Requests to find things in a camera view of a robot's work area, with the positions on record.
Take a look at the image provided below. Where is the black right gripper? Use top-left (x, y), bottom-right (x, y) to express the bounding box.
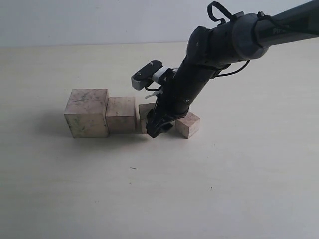
top-left (146, 59), bottom-right (217, 138)

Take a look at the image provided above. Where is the smallest wooden cube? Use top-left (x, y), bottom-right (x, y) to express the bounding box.
top-left (175, 112), bottom-right (200, 139)

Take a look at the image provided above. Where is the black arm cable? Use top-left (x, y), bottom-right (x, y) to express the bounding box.
top-left (207, 1), bottom-right (250, 77)

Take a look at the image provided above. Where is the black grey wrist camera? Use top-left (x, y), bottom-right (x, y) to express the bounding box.
top-left (131, 60), bottom-right (170, 91)

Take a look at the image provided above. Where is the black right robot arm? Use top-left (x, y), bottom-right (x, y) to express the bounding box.
top-left (146, 0), bottom-right (319, 138)

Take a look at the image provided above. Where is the third largest wooden cube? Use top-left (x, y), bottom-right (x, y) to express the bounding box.
top-left (137, 102), bottom-right (155, 134)

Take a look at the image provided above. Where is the second largest wooden cube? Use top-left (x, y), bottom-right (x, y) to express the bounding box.
top-left (106, 97), bottom-right (137, 134)

